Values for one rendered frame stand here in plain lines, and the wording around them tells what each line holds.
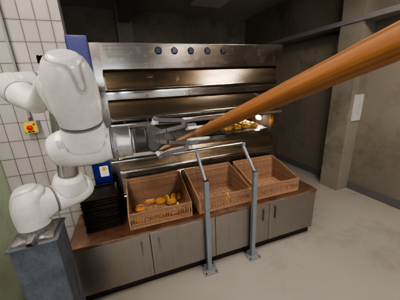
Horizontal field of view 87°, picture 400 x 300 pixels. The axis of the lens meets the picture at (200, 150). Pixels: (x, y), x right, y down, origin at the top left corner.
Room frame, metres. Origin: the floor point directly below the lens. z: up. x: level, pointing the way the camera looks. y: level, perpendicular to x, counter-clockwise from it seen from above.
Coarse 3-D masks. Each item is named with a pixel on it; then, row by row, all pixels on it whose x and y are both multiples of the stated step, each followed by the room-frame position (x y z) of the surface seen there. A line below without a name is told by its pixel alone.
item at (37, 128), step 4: (32, 120) 1.74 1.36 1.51; (36, 120) 1.73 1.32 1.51; (24, 124) 1.68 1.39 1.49; (28, 124) 1.68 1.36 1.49; (36, 124) 1.70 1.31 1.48; (24, 128) 1.67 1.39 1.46; (36, 128) 1.70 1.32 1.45; (40, 128) 1.75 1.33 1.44; (24, 132) 1.67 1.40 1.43; (28, 132) 1.68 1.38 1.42; (32, 132) 1.69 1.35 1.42; (36, 132) 1.70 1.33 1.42
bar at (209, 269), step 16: (240, 144) 1.95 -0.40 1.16; (128, 160) 1.62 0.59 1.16; (256, 176) 1.74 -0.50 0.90; (208, 192) 1.60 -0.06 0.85; (256, 192) 1.74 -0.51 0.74; (208, 208) 1.59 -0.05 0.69; (256, 208) 1.75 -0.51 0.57; (208, 224) 1.59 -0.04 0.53; (208, 240) 1.59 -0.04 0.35; (208, 256) 1.59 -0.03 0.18; (256, 256) 1.73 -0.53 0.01; (208, 272) 1.57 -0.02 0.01
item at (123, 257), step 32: (128, 224) 1.58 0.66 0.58; (160, 224) 1.55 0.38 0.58; (192, 224) 1.60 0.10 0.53; (224, 224) 1.70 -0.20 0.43; (256, 224) 1.81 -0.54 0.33; (288, 224) 1.94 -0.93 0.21; (96, 256) 1.35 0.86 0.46; (128, 256) 1.42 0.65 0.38; (160, 256) 1.51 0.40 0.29; (192, 256) 1.60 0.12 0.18; (224, 256) 1.75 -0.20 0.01; (96, 288) 1.33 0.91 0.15
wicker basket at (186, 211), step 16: (144, 176) 1.99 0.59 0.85; (160, 176) 2.03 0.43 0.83; (176, 176) 2.07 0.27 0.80; (128, 192) 1.82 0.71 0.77; (144, 192) 1.94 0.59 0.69; (160, 192) 1.98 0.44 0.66; (176, 192) 2.02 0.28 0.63; (128, 208) 1.56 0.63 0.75; (160, 208) 1.57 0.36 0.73; (176, 208) 1.61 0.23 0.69; (144, 224) 1.53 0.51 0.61
